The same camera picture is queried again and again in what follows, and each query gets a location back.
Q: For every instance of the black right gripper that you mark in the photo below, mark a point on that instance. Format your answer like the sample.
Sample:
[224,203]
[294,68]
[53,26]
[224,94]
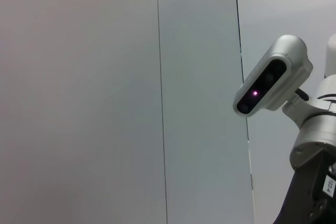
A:
[307,197]

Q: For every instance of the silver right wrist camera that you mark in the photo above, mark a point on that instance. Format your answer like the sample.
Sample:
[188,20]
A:
[270,82]

